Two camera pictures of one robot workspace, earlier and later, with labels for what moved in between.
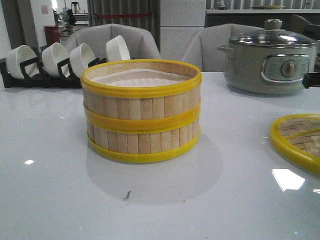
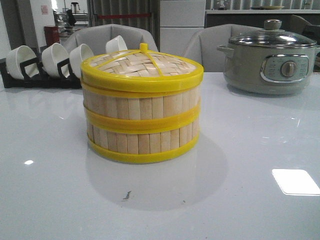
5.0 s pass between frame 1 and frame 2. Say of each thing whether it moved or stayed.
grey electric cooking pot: stayed
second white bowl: stayed
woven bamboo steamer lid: moved
